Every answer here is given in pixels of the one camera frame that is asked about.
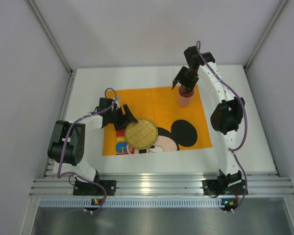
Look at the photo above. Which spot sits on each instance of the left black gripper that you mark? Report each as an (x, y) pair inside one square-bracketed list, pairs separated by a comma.
[(121, 117)]

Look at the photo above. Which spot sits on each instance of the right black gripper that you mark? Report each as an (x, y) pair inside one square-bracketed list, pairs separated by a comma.
[(186, 80)]

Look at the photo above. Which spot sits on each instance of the pink plastic cup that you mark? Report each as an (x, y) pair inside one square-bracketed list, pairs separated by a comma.
[(184, 101)]

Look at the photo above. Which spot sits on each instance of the yellow round plate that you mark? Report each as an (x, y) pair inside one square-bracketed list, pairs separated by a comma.
[(141, 135)]

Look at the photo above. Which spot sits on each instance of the orange Mickey Mouse placemat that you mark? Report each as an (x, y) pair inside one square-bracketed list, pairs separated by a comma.
[(178, 128)]

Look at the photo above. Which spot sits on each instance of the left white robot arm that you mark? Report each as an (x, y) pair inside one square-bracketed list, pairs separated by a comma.
[(67, 143)]

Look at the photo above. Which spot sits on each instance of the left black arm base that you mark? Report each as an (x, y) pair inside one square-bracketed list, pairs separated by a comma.
[(81, 188)]

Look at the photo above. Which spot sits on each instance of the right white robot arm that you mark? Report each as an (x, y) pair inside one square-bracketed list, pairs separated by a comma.
[(230, 108)]

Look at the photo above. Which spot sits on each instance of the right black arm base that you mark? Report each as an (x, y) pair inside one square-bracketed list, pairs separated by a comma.
[(225, 184)]

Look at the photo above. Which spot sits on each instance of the perforated grey cable duct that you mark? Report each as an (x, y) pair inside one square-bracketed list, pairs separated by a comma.
[(136, 202)]

